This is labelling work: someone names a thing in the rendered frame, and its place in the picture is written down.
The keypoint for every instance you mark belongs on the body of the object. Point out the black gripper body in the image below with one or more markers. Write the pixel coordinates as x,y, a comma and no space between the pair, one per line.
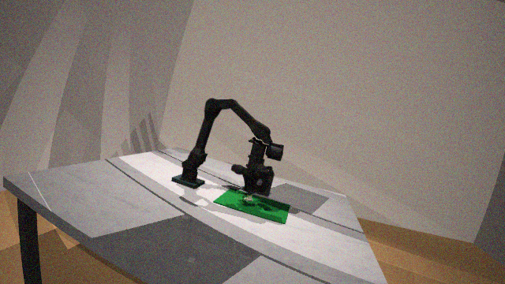
240,170

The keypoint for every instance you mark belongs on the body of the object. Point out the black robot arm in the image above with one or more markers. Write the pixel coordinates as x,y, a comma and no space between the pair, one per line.
212,109

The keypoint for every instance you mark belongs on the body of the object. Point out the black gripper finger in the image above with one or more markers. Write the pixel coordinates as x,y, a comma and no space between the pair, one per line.
247,180
254,180

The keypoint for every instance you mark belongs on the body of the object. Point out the green circuit board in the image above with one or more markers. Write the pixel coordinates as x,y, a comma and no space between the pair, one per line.
254,205

